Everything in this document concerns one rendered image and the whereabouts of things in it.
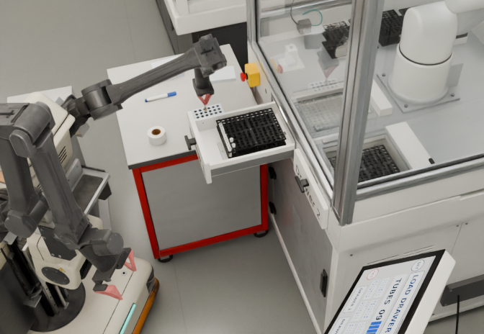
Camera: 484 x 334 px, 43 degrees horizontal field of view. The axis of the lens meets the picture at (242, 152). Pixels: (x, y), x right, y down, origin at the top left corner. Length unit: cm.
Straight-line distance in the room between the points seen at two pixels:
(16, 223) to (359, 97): 93
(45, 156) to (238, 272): 170
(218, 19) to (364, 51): 156
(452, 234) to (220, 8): 144
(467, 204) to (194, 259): 140
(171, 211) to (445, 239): 114
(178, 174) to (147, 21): 214
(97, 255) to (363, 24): 91
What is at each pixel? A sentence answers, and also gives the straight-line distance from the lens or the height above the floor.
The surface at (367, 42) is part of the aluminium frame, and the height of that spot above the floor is 165.
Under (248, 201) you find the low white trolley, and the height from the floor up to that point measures 33.
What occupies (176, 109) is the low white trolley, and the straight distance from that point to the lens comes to 263.
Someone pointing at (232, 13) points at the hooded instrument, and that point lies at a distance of 297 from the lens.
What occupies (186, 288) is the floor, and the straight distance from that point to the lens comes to 297.
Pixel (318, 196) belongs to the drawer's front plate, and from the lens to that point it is 206.
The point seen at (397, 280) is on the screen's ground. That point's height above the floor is 111.
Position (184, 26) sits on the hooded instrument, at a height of 85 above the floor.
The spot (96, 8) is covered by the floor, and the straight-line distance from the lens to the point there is 478.
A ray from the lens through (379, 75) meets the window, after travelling 159.
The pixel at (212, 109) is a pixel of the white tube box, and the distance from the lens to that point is 256.
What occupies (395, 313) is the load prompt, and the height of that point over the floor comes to 115.
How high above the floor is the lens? 252
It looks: 46 degrees down
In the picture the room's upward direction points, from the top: 3 degrees counter-clockwise
